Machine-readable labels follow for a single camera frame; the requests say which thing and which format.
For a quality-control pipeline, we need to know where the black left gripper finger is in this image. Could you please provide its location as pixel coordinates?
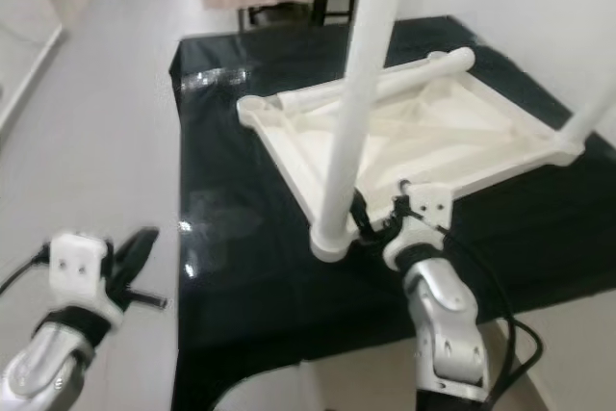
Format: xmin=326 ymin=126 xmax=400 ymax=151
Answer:
xmin=108 ymin=228 xmax=147 ymax=292
xmin=122 ymin=228 xmax=160 ymax=301

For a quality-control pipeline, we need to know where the white plastic children table top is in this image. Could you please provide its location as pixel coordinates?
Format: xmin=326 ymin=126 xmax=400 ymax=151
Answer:
xmin=236 ymin=45 xmax=588 ymax=263

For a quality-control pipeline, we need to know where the clear plastic wrap piece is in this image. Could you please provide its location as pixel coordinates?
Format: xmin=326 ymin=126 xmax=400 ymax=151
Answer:
xmin=183 ymin=190 xmax=237 ymax=282
xmin=181 ymin=64 xmax=246 ymax=90

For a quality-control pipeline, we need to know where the black table cloth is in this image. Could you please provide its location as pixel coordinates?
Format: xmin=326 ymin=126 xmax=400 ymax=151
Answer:
xmin=168 ymin=14 xmax=616 ymax=411

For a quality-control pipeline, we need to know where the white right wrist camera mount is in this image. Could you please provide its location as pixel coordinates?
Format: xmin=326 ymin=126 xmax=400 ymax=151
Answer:
xmin=380 ymin=183 xmax=453 ymax=268

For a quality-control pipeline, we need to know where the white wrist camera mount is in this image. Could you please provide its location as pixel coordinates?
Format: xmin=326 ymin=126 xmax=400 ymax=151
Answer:
xmin=380 ymin=183 xmax=453 ymax=268
xmin=48 ymin=231 xmax=126 ymax=330

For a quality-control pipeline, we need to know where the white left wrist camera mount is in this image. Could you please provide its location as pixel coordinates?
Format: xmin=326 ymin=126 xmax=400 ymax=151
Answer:
xmin=48 ymin=231 xmax=126 ymax=330

